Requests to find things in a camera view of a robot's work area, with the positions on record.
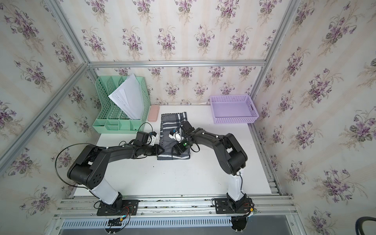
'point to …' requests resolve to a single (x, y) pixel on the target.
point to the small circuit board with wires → (116, 222)
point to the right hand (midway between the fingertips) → (177, 150)
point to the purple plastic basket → (233, 108)
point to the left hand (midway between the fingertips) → (163, 151)
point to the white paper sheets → (129, 95)
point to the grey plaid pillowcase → (170, 122)
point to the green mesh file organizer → (109, 119)
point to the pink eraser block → (153, 113)
